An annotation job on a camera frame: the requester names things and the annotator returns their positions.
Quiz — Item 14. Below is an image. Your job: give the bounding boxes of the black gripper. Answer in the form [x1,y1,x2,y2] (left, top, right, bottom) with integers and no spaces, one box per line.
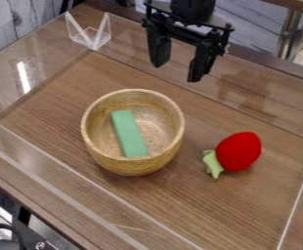
[144,1,235,82]

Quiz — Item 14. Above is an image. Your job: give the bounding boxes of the red plush strawberry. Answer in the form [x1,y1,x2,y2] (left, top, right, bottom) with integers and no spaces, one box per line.
[203,132,263,180]

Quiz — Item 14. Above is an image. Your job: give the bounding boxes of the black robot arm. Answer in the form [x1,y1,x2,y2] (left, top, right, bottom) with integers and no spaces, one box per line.
[143,0,235,82]

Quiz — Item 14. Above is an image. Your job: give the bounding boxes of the wooden bowl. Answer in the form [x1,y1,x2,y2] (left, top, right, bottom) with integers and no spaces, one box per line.
[81,89,184,176]

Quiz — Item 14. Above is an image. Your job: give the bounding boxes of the metal table leg background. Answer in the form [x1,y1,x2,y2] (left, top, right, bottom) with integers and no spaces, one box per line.
[276,10,303,62]

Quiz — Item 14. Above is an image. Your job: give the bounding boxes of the green rectangular block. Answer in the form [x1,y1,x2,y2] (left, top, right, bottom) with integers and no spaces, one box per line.
[109,109,150,157]

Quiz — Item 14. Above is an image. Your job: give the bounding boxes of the clear acrylic tray walls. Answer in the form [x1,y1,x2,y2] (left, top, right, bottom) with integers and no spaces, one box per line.
[0,4,303,250]

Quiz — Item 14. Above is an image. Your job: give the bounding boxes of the clear acrylic corner bracket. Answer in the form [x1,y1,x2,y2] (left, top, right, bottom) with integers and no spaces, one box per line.
[64,12,111,51]

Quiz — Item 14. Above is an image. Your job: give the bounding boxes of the black table frame clamp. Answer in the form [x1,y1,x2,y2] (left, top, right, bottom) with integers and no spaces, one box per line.
[0,214,57,250]

